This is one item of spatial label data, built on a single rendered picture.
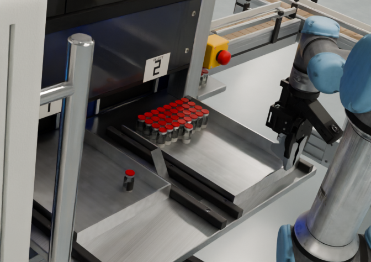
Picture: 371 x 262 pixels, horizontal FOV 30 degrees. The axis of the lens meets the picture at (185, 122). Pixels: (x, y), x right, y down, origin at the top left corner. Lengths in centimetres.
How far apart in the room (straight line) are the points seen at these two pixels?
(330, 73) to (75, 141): 74
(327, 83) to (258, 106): 251
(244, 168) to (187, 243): 32
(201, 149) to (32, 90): 107
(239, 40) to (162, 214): 88
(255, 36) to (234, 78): 189
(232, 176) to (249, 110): 222
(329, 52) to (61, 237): 76
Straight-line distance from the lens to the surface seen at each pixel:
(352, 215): 115
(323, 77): 134
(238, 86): 403
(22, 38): 58
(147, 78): 167
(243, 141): 172
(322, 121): 150
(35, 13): 58
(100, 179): 149
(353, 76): 101
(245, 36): 221
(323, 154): 260
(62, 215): 75
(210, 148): 167
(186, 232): 139
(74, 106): 67
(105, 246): 133
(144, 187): 149
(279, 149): 158
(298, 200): 317
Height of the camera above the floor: 174
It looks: 30 degrees down
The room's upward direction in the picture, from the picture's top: 11 degrees clockwise
